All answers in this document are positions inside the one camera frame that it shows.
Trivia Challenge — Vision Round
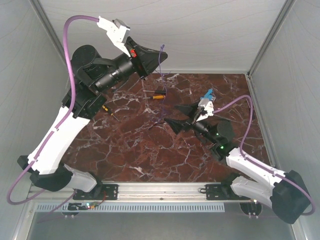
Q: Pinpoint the black mount plate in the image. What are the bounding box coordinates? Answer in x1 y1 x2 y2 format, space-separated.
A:
199 184 239 201
72 183 119 201

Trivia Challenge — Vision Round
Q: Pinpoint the blue plastic connector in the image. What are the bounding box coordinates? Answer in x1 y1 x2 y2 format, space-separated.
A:
203 88 216 102

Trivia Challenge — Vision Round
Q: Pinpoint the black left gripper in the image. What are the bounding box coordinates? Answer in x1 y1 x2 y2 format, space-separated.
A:
97 37 172 93

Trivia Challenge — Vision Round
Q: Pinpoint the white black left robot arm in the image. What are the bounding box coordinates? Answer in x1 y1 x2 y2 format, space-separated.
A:
17 37 168 199

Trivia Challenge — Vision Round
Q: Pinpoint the grey slotted cable duct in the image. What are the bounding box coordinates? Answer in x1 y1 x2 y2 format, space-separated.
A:
34 202 226 213

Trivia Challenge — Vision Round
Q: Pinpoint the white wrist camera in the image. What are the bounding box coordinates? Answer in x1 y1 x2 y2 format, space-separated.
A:
193 98 214 123
97 16 131 56

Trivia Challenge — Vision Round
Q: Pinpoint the black handled screwdriver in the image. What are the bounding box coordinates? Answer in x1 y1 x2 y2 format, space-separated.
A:
143 90 167 95

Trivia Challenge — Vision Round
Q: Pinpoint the black left mount plate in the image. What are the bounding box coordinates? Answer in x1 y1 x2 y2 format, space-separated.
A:
72 183 119 201

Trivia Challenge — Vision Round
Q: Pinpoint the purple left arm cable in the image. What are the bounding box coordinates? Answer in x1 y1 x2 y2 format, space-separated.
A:
6 15 101 223

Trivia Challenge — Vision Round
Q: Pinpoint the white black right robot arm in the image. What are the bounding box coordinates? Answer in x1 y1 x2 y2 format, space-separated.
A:
164 102 314 224

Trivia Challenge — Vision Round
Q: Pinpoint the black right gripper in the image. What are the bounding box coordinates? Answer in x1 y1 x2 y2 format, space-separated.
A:
163 101 217 145

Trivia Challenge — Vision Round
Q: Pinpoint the purple wire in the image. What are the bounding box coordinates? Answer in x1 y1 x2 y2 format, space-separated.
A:
149 44 172 131

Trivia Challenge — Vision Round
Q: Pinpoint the small black screwdriver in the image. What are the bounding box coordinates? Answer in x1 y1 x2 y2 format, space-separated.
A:
246 98 256 121

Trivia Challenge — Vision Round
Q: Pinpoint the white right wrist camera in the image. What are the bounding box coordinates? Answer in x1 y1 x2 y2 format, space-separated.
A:
193 98 214 123

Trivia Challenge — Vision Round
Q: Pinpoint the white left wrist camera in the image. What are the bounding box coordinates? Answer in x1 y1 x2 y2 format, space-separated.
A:
97 16 131 56

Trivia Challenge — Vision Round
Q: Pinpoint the black yellow screwdriver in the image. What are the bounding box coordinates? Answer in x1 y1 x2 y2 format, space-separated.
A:
102 105 120 122

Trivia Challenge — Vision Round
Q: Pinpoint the yellow handled screwdriver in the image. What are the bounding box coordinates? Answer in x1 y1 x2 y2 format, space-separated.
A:
143 95 166 100

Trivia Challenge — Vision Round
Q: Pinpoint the black right mount plate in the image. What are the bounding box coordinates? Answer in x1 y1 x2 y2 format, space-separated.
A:
199 184 239 201

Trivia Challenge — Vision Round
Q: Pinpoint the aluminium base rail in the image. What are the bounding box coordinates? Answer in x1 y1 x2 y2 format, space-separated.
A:
24 181 297 201

